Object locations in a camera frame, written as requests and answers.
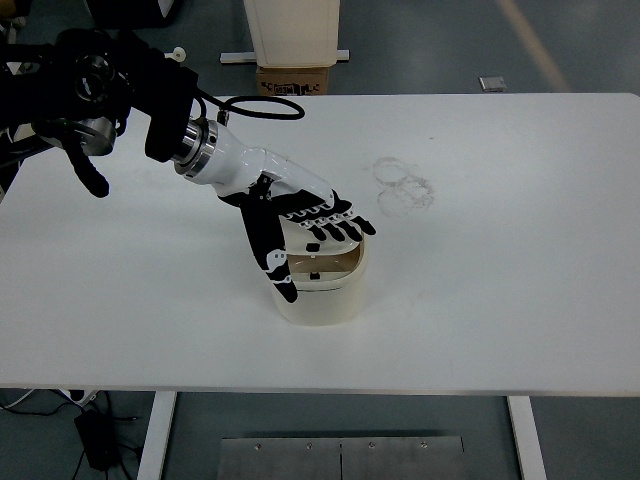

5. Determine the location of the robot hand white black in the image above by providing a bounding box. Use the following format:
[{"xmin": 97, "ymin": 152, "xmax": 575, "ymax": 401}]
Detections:
[{"xmin": 192, "ymin": 127, "xmax": 377, "ymax": 305}]

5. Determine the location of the cream trash bin lid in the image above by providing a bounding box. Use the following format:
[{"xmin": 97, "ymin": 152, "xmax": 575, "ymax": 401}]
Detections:
[{"xmin": 278, "ymin": 217, "xmax": 369, "ymax": 259}]

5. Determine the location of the cream desktop trash bin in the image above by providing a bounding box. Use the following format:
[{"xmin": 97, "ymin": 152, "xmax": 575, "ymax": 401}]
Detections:
[{"xmin": 271, "ymin": 217, "xmax": 371, "ymax": 327}]

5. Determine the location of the tall white bin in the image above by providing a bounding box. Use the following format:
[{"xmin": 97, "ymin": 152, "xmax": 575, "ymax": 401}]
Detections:
[{"xmin": 243, "ymin": 0, "xmax": 341, "ymax": 68}]

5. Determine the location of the brown cardboard box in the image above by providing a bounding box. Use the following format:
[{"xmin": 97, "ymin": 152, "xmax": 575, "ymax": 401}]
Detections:
[{"xmin": 256, "ymin": 64, "xmax": 331, "ymax": 96}]

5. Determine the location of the grey metal base bar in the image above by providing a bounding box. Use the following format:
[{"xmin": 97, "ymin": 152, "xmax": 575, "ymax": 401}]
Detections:
[{"xmin": 220, "ymin": 48, "xmax": 351, "ymax": 65}]

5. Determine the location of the black case on floor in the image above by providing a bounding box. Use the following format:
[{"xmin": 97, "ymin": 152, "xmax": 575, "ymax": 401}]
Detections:
[{"xmin": 85, "ymin": 0, "xmax": 180, "ymax": 31}]

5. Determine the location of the white table leg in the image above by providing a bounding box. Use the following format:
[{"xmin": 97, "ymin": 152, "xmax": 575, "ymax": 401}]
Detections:
[
  {"xmin": 506, "ymin": 395, "xmax": 549, "ymax": 480},
  {"xmin": 135, "ymin": 390, "xmax": 177, "ymax": 480}
]

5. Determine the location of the grey metal plate with screws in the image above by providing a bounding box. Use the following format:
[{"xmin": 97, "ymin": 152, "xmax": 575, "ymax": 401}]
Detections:
[{"xmin": 219, "ymin": 436, "xmax": 466, "ymax": 480}]

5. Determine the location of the black power adapter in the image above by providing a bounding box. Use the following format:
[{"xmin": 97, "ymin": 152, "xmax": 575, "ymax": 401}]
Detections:
[{"xmin": 73, "ymin": 409, "xmax": 121, "ymax": 471}]

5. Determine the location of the black cable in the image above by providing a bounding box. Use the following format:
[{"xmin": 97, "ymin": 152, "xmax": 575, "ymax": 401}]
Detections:
[{"xmin": 99, "ymin": 390, "xmax": 141, "ymax": 424}]

